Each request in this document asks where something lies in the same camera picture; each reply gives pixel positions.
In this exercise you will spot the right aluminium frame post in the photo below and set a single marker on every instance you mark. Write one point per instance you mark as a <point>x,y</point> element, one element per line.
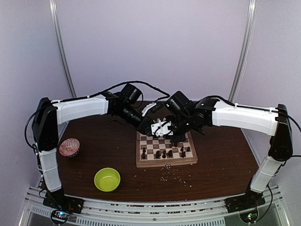
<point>246,43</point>

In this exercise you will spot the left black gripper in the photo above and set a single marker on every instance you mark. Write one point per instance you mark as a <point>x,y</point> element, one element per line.
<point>144,125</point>

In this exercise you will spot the dark knight piece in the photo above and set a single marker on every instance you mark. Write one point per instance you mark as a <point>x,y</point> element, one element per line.
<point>183,154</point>

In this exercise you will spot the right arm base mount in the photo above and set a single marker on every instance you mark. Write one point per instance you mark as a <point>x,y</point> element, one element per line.
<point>246,206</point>

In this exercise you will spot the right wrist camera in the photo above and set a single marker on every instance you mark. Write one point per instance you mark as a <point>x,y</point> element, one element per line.
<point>161,129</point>

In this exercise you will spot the green plastic bowl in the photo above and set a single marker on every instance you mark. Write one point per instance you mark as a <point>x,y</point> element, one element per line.
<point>107,179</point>

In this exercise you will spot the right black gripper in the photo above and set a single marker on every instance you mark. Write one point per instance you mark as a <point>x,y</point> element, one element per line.
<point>181,138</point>

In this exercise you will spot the aluminium frame post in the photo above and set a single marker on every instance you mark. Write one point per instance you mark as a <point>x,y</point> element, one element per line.
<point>62,54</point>
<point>246,43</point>

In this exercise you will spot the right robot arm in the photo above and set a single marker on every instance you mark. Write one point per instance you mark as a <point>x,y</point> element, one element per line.
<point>216,111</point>

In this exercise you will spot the wooden chess board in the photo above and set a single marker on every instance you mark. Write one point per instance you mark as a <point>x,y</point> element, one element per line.
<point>153,144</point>

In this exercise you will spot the left aluminium frame post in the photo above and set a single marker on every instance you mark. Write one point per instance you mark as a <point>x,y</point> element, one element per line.
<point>62,54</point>

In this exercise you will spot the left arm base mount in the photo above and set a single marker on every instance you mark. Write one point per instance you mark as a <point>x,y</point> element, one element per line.
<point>63,210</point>

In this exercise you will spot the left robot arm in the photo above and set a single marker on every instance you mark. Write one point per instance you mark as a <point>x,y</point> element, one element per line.
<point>117,100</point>

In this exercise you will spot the dark queen piece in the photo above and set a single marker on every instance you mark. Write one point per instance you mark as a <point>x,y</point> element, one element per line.
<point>157,155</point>

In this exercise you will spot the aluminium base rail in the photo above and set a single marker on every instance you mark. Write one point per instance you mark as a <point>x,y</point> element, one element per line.
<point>205,212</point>

